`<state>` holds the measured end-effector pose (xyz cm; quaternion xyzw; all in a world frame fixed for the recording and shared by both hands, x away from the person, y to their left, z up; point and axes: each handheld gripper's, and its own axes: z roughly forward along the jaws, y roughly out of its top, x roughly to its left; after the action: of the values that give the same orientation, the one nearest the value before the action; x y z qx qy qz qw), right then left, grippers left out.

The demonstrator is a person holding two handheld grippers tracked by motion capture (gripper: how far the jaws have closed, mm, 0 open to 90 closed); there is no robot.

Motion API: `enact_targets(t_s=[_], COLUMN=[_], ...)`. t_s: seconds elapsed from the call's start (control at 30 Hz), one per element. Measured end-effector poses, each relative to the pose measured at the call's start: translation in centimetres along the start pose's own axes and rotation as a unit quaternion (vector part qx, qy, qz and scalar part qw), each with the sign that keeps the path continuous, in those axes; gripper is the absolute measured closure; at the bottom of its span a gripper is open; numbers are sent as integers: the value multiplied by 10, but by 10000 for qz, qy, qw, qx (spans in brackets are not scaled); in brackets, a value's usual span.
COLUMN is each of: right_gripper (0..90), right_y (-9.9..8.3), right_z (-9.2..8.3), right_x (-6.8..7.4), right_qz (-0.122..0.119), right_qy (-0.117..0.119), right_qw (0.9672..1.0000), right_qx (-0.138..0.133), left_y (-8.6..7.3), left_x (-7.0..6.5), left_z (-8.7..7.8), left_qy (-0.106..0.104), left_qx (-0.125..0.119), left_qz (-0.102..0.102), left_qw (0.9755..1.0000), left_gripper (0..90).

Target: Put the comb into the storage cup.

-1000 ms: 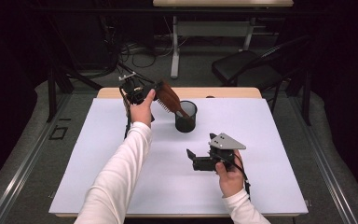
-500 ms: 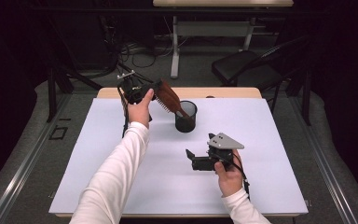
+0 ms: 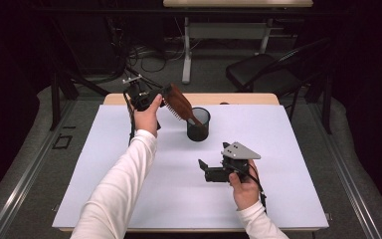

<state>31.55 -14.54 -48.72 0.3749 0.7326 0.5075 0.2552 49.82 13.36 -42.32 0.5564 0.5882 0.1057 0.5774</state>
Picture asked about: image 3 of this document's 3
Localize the brown wooden hairbrush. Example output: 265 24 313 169
163 83 204 127

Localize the white-framed desk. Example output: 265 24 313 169
162 0 314 85

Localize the black folding chair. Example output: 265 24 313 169
225 37 332 121

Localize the white table sheet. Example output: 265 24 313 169
52 104 330 230

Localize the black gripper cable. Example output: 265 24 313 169
242 162 269 215
122 92 137 147

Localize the black mesh pen cup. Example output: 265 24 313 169
186 107 212 143

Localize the tangle of floor cables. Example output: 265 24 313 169
122 39 183 94

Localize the person's right hand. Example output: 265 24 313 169
228 158 262 212

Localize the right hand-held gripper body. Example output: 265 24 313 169
204 141 263 184

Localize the light wooden table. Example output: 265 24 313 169
59 93 323 233

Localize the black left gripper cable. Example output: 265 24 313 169
122 92 137 147

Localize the black horizontal bar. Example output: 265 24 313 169
29 6 347 17

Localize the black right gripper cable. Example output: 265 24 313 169
242 162 269 215

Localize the person's left hand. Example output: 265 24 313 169
133 93 164 138

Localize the grey metal floor rail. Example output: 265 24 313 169
0 99 79 239
309 103 382 239

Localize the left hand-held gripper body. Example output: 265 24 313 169
122 74 165 113

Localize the black metal stand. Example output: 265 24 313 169
49 58 111 132
304 63 334 135

